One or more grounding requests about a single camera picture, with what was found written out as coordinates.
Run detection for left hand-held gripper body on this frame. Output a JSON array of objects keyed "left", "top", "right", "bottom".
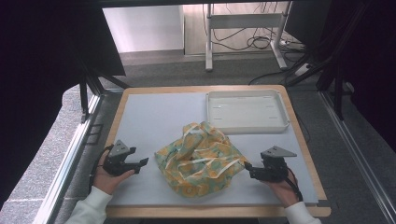
[{"left": 102, "top": 139, "right": 136, "bottom": 177}]

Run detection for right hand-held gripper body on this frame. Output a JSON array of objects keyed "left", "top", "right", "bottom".
[{"left": 255, "top": 145, "right": 298, "bottom": 183}]

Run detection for yellow green floral cloth bag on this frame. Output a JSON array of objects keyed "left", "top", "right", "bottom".
[{"left": 154, "top": 120, "right": 250, "bottom": 199}]

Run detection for person's right hand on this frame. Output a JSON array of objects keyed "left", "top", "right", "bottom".
[{"left": 262, "top": 170, "right": 301, "bottom": 208}]

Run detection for person's left hand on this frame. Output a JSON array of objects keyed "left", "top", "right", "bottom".
[{"left": 92, "top": 148, "right": 135, "bottom": 196}]

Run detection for grey table mat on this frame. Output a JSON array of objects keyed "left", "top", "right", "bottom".
[{"left": 108, "top": 91, "right": 319, "bottom": 207}]

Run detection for white plastic tray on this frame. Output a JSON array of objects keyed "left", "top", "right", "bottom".
[{"left": 205, "top": 89, "right": 291, "bottom": 135}]

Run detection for wooden table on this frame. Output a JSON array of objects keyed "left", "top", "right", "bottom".
[{"left": 105, "top": 84, "right": 332, "bottom": 218}]

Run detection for black metal stand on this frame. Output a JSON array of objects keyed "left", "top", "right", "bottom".
[
  {"left": 285, "top": 3, "right": 372, "bottom": 121},
  {"left": 78, "top": 61, "right": 131, "bottom": 124}
]

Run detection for white power strip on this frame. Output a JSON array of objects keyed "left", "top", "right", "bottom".
[{"left": 293, "top": 63, "right": 313, "bottom": 77}]

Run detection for black curtain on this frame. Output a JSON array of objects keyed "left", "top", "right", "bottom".
[
  {"left": 0, "top": 0, "right": 127, "bottom": 209},
  {"left": 284, "top": 0, "right": 396, "bottom": 153}
]

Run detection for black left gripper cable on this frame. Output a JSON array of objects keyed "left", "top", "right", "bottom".
[{"left": 89, "top": 144, "right": 115, "bottom": 189}]

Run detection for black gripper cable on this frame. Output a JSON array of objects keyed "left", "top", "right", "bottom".
[
  {"left": 89, "top": 144, "right": 115, "bottom": 189},
  {"left": 286, "top": 167, "right": 304, "bottom": 203}
]

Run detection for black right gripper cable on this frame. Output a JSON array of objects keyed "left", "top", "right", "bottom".
[{"left": 286, "top": 167, "right": 304, "bottom": 203}]

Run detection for aluminium frame rail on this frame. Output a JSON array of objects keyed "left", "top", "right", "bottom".
[
  {"left": 32, "top": 92, "right": 106, "bottom": 224},
  {"left": 319, "top": 90, "right": 396, "bottom": 224}
]

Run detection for black floor cables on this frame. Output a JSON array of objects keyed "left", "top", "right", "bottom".
[{"left": 202, "top": 2, "right": 312, "bottom": 87}]

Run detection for white metal desk frame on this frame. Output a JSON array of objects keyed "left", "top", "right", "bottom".
[{"left": 204, "top": 2, "right": 290, "bottom": 72}]

